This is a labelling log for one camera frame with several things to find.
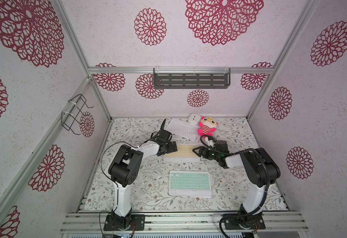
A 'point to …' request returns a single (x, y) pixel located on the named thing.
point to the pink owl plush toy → (206, 126)
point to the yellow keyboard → (185, 153)
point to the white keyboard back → (183, 128)
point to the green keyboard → (190, 183)
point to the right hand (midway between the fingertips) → (194, 150)
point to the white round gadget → (194, 119)
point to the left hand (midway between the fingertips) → (172, 150)
